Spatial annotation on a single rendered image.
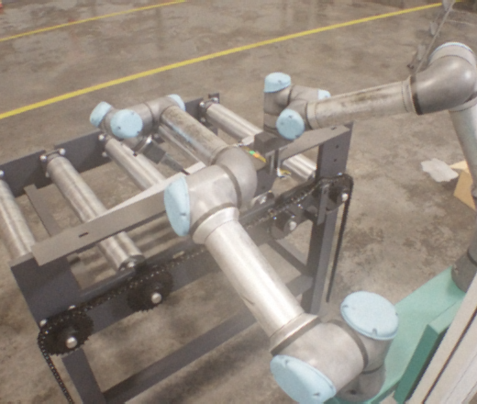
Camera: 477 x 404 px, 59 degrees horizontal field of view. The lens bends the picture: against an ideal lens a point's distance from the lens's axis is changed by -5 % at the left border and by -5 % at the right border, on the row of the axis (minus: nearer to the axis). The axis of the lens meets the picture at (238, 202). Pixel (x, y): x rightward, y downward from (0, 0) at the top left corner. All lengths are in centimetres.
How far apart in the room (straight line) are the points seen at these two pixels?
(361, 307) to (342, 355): 11
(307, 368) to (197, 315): 173
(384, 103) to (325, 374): 61
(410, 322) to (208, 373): 131
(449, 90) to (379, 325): 53
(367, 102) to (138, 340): 179
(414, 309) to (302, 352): 48
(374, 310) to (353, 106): 48
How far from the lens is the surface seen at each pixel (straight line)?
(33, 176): 225
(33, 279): 133
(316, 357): 83
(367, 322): 88
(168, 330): 246
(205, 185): 93
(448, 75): 107
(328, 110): 112
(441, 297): 130
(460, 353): 93
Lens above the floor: 198
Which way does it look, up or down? 38 degrees down
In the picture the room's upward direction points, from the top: straight up
